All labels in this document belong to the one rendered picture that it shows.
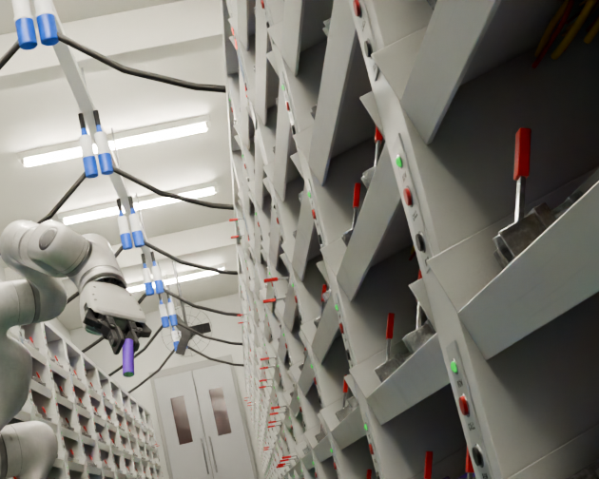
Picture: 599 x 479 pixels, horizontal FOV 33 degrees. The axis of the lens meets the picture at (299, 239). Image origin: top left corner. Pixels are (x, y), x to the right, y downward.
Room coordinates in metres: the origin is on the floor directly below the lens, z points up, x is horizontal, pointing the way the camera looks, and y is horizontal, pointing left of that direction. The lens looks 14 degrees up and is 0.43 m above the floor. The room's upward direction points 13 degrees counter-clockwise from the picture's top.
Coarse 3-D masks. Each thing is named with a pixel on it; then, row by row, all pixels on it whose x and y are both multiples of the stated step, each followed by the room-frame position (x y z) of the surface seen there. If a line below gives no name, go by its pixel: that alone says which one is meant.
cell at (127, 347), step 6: (126, 342) 1.61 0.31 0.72; (132, 342) 1.62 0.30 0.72; (126, 348) 1.61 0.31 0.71; (132, 348) 1.61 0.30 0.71; (126, 354) 1.60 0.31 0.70; (132, 354) 1.61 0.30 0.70; (126, 360) 1.60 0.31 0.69; (132, 360) 1.60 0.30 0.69; (126, 366) 1.59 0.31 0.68; (132, 366) 1.60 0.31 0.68; (126, 372) 1.59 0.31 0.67; (132, 372) 1.59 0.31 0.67
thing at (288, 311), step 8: (280, 256) 2.32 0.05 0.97; (288, 288) 2.47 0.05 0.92; (288, 296) 2.54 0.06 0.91; (280, 304) 2.92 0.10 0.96; (288, 304) 2.63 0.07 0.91; (296, 304) 2.50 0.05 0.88; (280, 312) 2.92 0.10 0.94; (288, 312) 2.71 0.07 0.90; (296, 312) 2.85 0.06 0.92; (288, 320) 2.81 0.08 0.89; (288, 328) 2.90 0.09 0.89
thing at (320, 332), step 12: (324, 264) 1.62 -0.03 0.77; (324, 276) 1.62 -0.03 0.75; (324, 288) 2.04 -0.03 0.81; (324, 300) 1.79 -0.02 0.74; (324, 312) 1.80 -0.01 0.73; (336, 312) 1.69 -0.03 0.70; (312, 324) 2.22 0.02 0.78; (324, 324) 1.88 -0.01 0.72; (336, 324) 1.76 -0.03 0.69; (312, 336) 2.22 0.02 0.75; (324, 336) 1.96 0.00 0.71; (336, 336) 2.20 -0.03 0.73; (312, 348) 2.22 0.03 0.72; (324, 348) 2.04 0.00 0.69
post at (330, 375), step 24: (264, 144) 2.22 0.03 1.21; (288, 192) 2.23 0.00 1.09; (288, 216) 2.22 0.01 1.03; (288, 264) 2.30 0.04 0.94; (312, 264) 2.23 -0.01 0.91; (312, 288) 2.23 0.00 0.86; (312, 312) 2.22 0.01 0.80; (336, 360) 2.23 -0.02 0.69; (336, 384) 2.23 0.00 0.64; (336, 456) 2.24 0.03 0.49; (360, 456) 2.23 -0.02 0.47
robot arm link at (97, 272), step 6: (90, 270) 1.72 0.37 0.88; (96, 270) 1.72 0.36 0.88; (102, 270) 1.72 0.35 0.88; (108, 270) 1.72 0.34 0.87; (114, 270) 1.73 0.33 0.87; (84, 276) 1.72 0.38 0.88; (90, 276) 1.71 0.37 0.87; (96, 276) 1.71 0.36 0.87; (102, 276) 1.72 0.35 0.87; (114, 276) 1.73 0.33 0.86; (120, 276) 1.73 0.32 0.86; (84, 282) 1.71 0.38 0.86; (78, 288) 1.74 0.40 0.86; (126, 288) 1.75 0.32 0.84
